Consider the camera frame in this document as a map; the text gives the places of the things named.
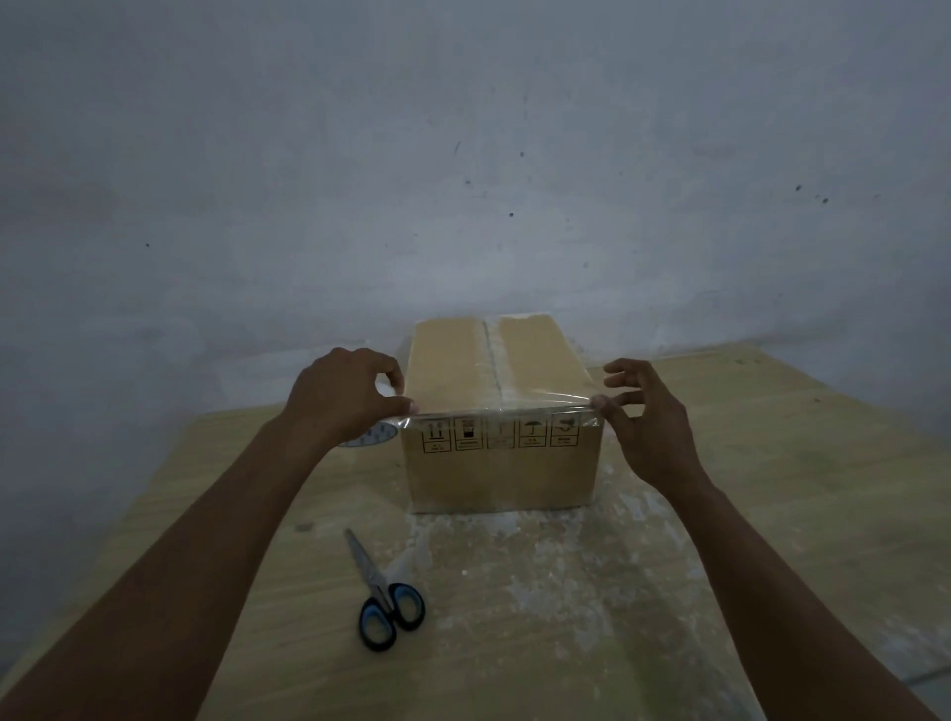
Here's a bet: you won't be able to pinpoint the person's left forearm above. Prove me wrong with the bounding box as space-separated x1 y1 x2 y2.
0 423 328 721

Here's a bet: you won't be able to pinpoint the brown cardboard box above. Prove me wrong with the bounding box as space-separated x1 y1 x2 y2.
397 313 608 515

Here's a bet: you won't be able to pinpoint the person's right hand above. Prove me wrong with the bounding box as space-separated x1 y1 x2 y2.
590 359 713 500

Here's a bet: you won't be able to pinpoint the person's left hand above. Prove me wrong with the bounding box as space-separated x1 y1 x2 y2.
278 347 422 451

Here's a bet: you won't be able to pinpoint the person's right forearm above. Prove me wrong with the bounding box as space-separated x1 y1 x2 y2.
668 478 941 721

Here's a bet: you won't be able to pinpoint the black handled scissors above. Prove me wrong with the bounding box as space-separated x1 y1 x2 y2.
342 528 428 655

